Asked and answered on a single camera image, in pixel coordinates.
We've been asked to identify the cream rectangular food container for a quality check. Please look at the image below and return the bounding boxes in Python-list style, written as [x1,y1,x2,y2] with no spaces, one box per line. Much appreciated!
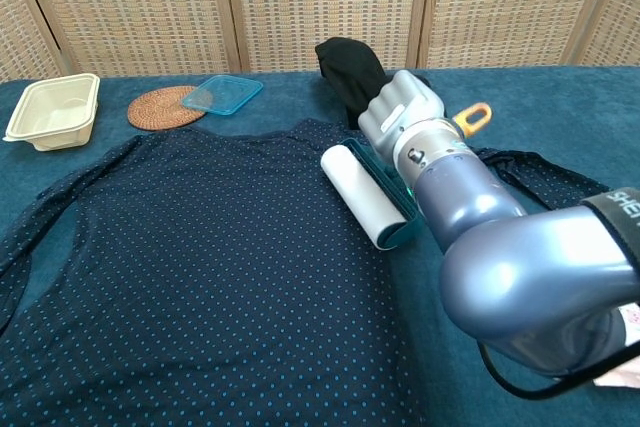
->
[3,73,101,153]

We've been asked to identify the blue plush table cover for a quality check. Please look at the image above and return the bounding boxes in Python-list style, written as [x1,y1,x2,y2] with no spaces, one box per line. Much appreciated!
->
[0,64,640,427]

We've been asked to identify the clear blue plastic lid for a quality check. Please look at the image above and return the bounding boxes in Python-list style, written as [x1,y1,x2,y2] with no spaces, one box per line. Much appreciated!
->
[181,74,264,117]

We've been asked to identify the bamboo folding screen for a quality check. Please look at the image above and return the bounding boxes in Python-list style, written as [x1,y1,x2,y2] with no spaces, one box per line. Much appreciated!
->
[0,0,640,83]

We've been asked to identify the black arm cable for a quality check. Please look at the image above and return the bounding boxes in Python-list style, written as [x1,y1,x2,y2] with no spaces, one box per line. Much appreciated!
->
[478,340,640,401]

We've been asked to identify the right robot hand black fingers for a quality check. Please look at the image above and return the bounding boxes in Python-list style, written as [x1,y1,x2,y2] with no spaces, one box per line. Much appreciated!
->
[356,69,454,161]

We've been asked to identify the navy polka dot shirt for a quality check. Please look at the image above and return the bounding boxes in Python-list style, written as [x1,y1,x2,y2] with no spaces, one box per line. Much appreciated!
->
[0,118,614,427]

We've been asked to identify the teal lint roller yellow tip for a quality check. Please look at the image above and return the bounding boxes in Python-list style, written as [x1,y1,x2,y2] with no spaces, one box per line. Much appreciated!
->
[320,101,494,251]

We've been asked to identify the black cap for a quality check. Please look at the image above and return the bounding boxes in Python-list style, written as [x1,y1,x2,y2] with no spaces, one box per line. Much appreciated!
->
[314,37,431,131]

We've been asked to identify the black lettered arm strap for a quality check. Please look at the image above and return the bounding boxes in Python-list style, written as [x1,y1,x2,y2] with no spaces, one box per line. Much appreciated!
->
[579,186,640,268]

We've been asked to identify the round woven rattan coaster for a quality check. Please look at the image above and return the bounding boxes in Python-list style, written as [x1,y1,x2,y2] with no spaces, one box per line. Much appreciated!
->
[127,85,207,132]

